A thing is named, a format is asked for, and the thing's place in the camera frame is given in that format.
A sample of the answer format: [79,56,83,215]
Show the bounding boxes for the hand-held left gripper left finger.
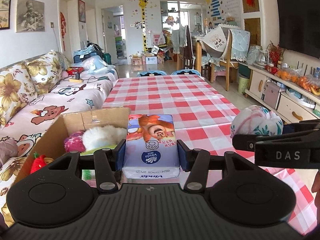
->
[49,139,127,193]

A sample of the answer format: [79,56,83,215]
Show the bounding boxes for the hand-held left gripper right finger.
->
[176,140,258,193]

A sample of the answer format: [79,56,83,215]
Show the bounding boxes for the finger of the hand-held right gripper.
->
[282,120,320,136]
[232,132,266,153]

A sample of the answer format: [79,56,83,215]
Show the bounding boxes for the floral cloth bundle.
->
[230,105,284,139]

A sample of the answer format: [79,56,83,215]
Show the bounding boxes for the white grey fluffy plush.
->
[82,125,127,152]

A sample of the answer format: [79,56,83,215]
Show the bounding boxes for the cartoon print tissue pack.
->
[122,114,181,179]

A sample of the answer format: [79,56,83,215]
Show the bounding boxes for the green printed cardboard box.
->
[15,107,132,188]

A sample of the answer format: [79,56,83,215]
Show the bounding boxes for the tan bear plush red hat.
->
[30,152,53,174]

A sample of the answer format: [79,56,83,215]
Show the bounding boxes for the person's right hand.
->
[311,170,320,205]

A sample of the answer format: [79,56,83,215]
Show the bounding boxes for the bag of oranges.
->
[297,76,320,93]
[276,69,300,83]

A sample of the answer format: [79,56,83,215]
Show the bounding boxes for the silver case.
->
[264,82,282,109]

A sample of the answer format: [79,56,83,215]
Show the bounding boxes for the magenta knitted ball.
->
[64,131,85,153]

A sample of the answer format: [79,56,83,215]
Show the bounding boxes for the green waste bin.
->
[237,75,250,94]

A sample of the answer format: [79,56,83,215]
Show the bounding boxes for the red checked tablecloth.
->
[101,74,315,235]

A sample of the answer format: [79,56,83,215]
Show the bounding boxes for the cream television cabinet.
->
[245,64,320,123]

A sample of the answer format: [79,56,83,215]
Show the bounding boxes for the pink plastic stool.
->
[212,71,229,83]

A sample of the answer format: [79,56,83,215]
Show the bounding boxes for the sofa with cartoon cover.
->
[0,51,119,228]

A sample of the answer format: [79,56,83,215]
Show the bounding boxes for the red berry decoration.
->
[267,41,285,68]

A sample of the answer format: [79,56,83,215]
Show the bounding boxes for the glass kettle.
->
[257,49,269,67]

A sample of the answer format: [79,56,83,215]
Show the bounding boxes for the blue plastic stool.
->
[137,71,167,77]
[171,69,202,75]

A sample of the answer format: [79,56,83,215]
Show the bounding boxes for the light blue plastic bag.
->
[81,55,110,72]

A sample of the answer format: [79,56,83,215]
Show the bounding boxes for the red box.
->
[66,66,84,75]

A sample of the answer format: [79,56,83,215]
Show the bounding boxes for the wooden dining table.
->
[191,36,213,80]

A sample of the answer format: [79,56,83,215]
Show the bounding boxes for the wooden chair with lace cover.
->
[211,27,252,92]

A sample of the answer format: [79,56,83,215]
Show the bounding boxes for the black television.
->
[276,0,320,59]

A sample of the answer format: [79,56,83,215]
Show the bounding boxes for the cream printed cover cloth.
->
[201,25,232,58]

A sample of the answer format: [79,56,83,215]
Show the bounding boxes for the dark suitcases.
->
[74,41,112,64]

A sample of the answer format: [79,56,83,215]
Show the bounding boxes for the green storage drawers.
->
[114,36,125,59]

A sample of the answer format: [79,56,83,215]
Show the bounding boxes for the grey crumpled bag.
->
[0,137,19,165]

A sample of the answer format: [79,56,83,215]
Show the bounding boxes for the floral sofa cushion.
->
[0,64,38,128]
[25,51,67,95]

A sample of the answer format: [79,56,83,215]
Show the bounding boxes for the chair draped with clothes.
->
[172,25,194,68]

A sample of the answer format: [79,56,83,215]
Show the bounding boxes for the white door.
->
[102,6,118,65]

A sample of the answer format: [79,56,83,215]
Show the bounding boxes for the giraffe height chart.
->
[138,0,150,49]

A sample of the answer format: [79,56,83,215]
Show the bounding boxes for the small red Chinese knot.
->
[59,12,67,53]

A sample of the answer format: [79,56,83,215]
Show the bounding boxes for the colourful framed picture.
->
[78,0,86,23]

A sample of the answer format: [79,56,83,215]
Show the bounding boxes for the grey sketch framed picture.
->
[16,0,45,33]

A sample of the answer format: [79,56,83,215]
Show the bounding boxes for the framed wall picture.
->
[0,0,12,30]

